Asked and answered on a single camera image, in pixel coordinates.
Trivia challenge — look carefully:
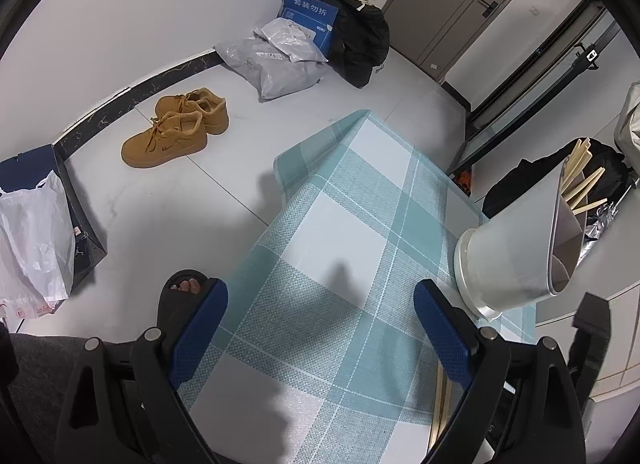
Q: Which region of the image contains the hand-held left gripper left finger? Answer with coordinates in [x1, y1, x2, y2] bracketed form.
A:
[55, 278, 228, 464]

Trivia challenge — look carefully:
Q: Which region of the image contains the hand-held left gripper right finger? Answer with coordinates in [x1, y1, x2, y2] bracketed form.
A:
[414, 279, 586, 464]

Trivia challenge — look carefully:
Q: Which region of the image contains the light wooden chopstick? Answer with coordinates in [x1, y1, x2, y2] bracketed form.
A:
[439, 378, 454, 432]
[428, 369, 447, 451]

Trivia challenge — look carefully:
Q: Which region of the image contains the white utensil holder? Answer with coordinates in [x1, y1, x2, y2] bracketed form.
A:
[454, 163, 586, 321]

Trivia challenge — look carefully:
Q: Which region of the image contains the bundle of wooden chopsticks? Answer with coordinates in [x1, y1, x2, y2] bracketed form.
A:
[557, 138, 608, 217]

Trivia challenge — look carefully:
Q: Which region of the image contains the black slipper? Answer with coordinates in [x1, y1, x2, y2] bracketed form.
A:
[154, 269, 221, 345]

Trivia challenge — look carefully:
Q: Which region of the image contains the teal plaid tablecloth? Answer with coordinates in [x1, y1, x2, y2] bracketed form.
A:
[177, 109, 538, 464]

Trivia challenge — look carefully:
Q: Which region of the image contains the orange black object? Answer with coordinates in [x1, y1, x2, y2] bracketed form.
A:
[450, 167, 473, 195]

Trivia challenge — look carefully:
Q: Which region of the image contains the black hanging jacket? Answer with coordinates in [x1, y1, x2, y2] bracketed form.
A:
[482, 139, 633, 225]

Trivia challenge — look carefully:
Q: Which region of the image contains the white plastic shopping bag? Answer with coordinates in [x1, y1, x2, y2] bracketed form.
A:
[0, 169, 76, 320]

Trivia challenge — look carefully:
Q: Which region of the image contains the tan suede shoe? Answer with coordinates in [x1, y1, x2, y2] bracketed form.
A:
[154, 88, 231, 136]
[121, 111, 208, 168]

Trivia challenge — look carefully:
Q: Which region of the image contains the white hanging bag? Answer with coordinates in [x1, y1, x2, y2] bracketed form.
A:
[614, 84, 640, 167]

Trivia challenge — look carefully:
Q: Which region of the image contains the grey plastic mailer bag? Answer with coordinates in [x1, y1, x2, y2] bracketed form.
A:
[214, 34, 328, 101]

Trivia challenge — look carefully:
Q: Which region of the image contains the black bag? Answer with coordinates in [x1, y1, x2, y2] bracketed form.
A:
[292, 0, 391, 90]

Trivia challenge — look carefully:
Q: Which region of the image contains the white plastic mailer bag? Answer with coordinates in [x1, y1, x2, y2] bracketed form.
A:
[252, 18, 326, 62]

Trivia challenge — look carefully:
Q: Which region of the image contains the grey brown door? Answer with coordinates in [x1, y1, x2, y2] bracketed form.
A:
[382, 0, 548, 82]

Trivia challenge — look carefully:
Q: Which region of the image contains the blue cardboard box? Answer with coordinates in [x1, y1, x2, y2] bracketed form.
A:
[276, 0, 342, 55]

